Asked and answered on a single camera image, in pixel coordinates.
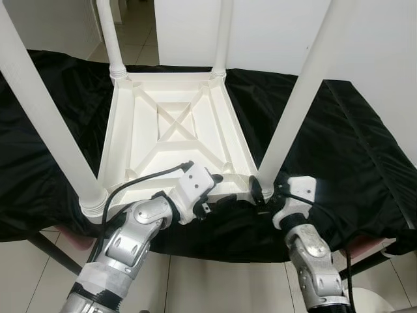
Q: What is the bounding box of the pink padded chair seat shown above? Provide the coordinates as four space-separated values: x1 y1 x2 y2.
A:
55 225 96 252
345 237 395 259

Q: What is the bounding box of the white plastic children table top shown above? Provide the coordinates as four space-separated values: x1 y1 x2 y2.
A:
78 68 274 219

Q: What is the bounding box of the black cloth table cover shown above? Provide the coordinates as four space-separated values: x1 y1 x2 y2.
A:
0 49 417 263

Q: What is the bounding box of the black metal table leg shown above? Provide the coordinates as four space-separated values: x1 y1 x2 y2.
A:
339 253 395 278
26 231 83 276

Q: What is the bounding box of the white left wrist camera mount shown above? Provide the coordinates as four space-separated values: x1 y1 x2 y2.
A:
173 163 216 226

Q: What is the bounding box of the white plastic table leg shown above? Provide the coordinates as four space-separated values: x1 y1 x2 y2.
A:
96 0 130 80
210 0 234 80
0 3 110 221
255 0 359 198

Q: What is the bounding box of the white round stool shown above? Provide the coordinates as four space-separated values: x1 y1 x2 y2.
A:
352 287 395 313

